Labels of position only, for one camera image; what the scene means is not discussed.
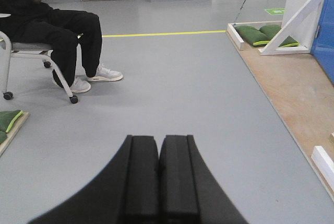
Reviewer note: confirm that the green sandbag left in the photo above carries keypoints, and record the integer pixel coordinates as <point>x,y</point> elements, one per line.
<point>252,35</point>

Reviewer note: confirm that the white wooden edge rail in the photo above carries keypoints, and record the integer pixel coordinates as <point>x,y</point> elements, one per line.
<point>235,37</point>

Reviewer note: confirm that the green sandbag right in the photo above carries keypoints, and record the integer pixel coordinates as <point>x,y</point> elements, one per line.
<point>271,30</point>

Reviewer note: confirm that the seated person in black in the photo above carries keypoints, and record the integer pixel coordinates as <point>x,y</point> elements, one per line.
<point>32,21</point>

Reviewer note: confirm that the white block near platform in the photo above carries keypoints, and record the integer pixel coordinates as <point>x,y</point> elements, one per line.
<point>323,162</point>

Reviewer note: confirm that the green sandbag near chair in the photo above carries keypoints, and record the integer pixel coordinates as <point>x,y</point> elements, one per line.
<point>8,118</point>

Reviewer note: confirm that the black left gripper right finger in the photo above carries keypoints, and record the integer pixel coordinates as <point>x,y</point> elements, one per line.
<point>189,193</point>

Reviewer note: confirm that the white sneaker front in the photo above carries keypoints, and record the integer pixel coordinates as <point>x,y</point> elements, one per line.
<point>105,74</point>

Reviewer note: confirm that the white door frame brace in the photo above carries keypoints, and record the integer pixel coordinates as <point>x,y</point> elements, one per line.
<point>272,48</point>

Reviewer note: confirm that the small wooden platform left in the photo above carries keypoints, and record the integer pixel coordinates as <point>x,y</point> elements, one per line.
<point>14,130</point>

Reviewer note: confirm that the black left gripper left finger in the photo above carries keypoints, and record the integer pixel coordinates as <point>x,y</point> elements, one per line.
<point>125,191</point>

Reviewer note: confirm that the white wall panel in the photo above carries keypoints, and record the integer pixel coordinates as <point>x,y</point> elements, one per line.
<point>306,31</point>

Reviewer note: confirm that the wooden base platform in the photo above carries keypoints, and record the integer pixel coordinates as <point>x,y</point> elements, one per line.
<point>301,93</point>

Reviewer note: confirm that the white sneaker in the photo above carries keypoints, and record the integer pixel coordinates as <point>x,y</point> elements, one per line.
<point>78,86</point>
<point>105,74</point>

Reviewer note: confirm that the blue door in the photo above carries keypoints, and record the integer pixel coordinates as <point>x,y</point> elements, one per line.
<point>322,48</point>

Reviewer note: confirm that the white sneaker rear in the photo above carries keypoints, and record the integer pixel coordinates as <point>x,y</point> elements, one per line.
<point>78,86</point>

